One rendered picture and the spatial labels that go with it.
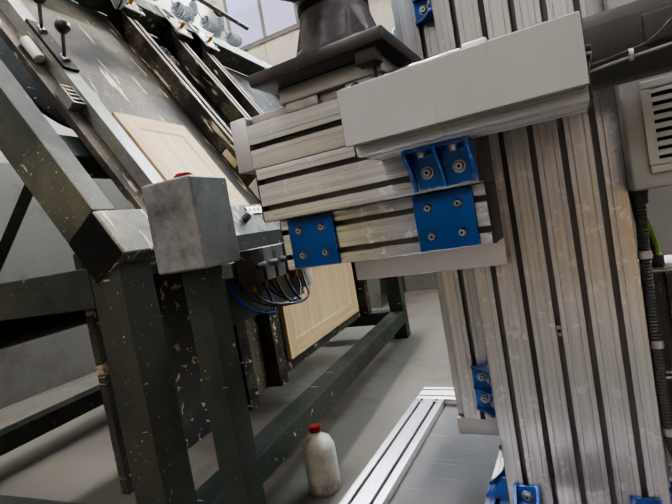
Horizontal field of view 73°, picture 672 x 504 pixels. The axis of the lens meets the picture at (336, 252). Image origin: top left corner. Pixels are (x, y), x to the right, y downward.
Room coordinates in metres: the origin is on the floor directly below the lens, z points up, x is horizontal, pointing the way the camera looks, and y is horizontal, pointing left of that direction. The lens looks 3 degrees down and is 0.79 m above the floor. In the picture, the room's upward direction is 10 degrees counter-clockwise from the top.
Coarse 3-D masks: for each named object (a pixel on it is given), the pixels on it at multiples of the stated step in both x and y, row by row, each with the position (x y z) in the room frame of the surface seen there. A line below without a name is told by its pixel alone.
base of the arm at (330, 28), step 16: (304, 0) 0.72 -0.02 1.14; (320, 0) 0.71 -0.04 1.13; (336, 0) 0.70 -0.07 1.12; (352, 0) 0.71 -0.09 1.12; (304, 16) 0.73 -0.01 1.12; (320, 16) 0.71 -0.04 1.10; (336, 16) 0.70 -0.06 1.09; (352, 16) 0.71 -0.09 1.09; (368, 16) 0.72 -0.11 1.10; (304, 32) 0.72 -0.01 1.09; (320, 32) 0.70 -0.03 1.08; (336, 32) 0.69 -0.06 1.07; (352, 32) 0.71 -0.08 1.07; (304, 48) 0.71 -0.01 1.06
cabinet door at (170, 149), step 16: (112, 112) 1.38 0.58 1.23; (128, 128) 1.37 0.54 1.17; (144, 128) 1.44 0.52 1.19; (160, 128) 1.52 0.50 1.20; (176, 128) 1.60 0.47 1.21; (144, 144) 1.37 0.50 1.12; (160, 144) 1.45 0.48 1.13; (176, 144) 1.53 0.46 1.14; (192, 144) 1.60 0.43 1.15; (160, 160) 1.37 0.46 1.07; (176, 160) 1.45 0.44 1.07; (192, 160) 1.52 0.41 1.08; (208, 160) 1.60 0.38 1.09; (224, 176) 1.60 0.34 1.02
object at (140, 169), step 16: (0, 0) 1.38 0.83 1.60; (16, 16) 1.36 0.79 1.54; (32, 16) 1.40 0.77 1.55; (32, 32) 1.34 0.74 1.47; (48, 64) 1.32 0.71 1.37; (64, 80) 1.30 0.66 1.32; (80, 80) 1.33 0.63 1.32; (80, 96) 1.29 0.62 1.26; (96, 96) 1.33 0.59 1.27; (96, 112) 1.27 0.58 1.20; (96, 128) 1.27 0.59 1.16; (112, 128) 1.27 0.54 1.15; (112, 144) 1.26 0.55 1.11; (128, 144) 1.26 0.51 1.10; (128, 160) 1.24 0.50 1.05; (144, 160) 1.26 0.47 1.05; (144, 176) 1.22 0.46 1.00; (160, 176) 1.26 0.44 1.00
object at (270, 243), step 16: (240, 240) 1.32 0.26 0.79; (256, 240) 1.39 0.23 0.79; (272, 240) 1.48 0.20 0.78; (240, 256) 1.18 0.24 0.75; (256, 256) 1.19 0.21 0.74; (272, 256) 1.26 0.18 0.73; (224, 272) 1.18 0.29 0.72; (240, 272) 1.18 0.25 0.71; (256, 272) 1.18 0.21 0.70; (272, 272) 1.25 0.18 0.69; (288, 272) 1.34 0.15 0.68; (304, 272) 1.55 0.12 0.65; (240, 288) 1.24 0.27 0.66; (256, 288) 1.35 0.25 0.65; (272, 288) 1.43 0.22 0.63; (288, 288) 1.52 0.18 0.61; (240, 304) 1.26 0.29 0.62; (256, 304) 1.33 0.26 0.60; (272, 304) 1.22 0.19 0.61; (288, 304) 1.26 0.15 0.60; (240, 320) 1.25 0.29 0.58
